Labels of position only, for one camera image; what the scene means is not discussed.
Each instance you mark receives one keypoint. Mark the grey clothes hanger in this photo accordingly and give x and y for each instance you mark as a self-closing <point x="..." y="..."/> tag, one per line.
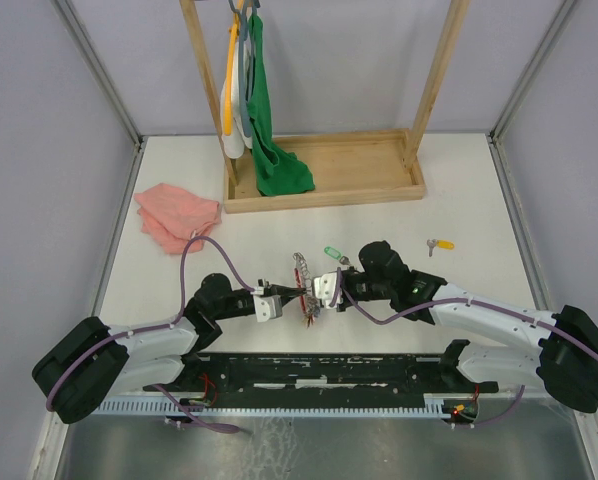
<point x="245" y="74"/>

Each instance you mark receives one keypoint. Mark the green tag key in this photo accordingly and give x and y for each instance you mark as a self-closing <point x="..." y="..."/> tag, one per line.
<point x="337" y="255"/>

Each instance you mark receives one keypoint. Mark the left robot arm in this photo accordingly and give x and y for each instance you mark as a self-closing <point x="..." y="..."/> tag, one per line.
<point x="95" y="361"/>

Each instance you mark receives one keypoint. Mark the pink folded cloth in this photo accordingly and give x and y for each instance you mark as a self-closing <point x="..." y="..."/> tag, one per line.
<point x="171" y="216"/>

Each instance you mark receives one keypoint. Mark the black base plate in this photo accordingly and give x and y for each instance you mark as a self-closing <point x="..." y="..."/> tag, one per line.
<point x="310" y="380"/>

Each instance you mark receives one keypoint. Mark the white hanging garment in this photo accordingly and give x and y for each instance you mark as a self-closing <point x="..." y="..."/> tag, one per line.
<point x="236" y="129"/>

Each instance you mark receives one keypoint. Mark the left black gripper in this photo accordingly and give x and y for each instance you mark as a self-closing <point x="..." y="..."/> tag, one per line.
<point x="287" y="293"/>

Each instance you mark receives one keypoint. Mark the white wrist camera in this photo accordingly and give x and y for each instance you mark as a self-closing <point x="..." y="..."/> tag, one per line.
<point x="267" y="307"/>
<point x="329" y="299"/>

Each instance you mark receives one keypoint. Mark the yellow tag key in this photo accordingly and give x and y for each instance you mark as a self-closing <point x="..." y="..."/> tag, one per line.
<point x="436" y="244"/>

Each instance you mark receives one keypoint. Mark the green hanging garment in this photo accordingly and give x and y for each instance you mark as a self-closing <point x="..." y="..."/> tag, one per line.
<point x="278" y="172"/>

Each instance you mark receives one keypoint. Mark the wooden clothes rack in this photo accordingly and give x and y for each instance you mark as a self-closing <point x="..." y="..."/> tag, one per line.
<point x="363" y="167"/>

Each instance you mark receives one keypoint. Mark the grey key holder with rings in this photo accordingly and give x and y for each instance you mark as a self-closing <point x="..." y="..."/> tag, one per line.
<point x="310" y="305"/>

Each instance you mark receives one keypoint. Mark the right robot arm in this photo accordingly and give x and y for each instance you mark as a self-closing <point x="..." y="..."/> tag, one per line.
<point x="554" y="351"/>

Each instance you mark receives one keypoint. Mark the yellow clothes hanger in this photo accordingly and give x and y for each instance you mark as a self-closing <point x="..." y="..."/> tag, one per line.
<point x="231" y="95"/>

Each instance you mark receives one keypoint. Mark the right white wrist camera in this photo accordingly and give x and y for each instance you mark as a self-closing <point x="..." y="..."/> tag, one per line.
<point x="329" y="299"/>

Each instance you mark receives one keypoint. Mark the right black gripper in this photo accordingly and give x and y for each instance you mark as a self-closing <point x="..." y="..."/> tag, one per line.
<point x="344" y="303"/>

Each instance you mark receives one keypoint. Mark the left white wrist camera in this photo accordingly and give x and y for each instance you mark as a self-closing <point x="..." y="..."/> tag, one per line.
<point x="267" y="307"/>

